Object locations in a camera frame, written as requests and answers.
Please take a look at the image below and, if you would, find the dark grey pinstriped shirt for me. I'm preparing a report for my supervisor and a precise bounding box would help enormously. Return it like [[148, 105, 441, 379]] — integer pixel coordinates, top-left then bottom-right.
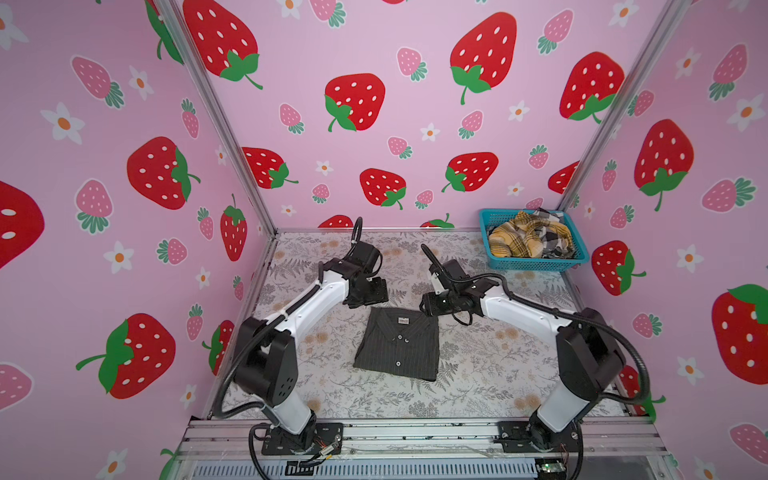
[[353, 307, 440, 382]]

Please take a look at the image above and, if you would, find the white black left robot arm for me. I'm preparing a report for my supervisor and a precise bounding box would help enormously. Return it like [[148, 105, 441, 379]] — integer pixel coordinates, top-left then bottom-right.
[[215, 240, 388, 451]]

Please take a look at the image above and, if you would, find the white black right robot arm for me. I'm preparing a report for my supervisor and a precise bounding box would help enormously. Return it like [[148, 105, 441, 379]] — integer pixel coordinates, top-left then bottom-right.
[[420, 280, 626, 452]]

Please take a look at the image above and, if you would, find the yellow plaid shirt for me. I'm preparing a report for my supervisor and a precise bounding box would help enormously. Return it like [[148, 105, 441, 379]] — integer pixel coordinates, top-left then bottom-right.
[[488, 211, 542, 259]]

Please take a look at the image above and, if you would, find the grey white plaid shirt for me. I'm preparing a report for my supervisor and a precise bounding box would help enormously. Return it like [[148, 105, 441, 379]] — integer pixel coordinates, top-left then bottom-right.
[[526, 209, 577, 259]]

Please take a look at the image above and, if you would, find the teal plastic basket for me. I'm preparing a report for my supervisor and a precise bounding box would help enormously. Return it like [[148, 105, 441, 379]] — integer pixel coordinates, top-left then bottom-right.
[[479, 208, 589, 272]]

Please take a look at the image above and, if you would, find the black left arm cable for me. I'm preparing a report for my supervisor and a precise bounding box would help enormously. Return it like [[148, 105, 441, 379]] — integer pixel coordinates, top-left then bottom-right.
[[211, 216, 385, 480]]

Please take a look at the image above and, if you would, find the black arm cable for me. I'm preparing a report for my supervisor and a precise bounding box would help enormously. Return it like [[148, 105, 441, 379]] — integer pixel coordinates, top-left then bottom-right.
[[211, 216, 385, 480], [419, 243, 652, 480]]

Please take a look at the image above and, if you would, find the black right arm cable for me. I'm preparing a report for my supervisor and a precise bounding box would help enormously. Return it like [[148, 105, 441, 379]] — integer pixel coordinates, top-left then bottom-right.
[[419, 243, 652, 480]]

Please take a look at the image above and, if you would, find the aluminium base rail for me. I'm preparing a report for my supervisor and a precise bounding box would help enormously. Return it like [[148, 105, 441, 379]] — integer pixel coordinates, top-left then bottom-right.
[[163, 417, 683, 479]]

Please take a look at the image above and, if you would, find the aluminium frame post left corner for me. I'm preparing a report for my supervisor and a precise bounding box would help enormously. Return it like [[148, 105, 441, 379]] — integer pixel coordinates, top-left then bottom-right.
[[157, 0, 278, 239]]

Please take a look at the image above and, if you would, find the aluminium frame post corner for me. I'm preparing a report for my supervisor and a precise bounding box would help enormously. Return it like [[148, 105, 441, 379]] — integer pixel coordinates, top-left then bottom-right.
[[558, 0, 691, 211], [157, 0, 278, 239]]

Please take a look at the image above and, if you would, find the aluminium frame post right corner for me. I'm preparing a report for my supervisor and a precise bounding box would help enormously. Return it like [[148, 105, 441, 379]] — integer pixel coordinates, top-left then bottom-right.
[[558, 0, 691, 211]]

